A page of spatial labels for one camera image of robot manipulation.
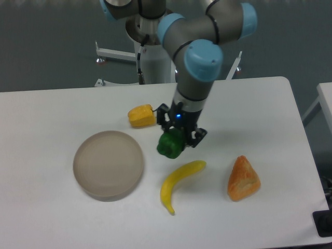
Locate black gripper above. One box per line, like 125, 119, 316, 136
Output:
157, 101, 208, 148

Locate green bell pepper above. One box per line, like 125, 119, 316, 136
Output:
157, 128, 185, 159

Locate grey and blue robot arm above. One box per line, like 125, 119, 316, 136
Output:
100, 1, 257, 154

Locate yellow bell pepper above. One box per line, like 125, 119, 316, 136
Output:
128, 104, 156, 128

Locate beige round plate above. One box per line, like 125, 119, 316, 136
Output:
73, 131, 145, 202

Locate yellow banana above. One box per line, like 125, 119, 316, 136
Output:
160, 160, 206, 215

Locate orange triangular bread pastry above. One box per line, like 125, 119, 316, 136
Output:
227, 155, 261, 202

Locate white side table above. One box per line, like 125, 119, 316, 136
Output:
301, 82, 331, 130

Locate black device at table edge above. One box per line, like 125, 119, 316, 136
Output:
312, 210, 331, 238

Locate black cable on pedestal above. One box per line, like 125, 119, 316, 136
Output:
136, 34, 150, 85

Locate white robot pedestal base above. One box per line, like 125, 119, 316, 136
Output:
96, 1, 249, 84

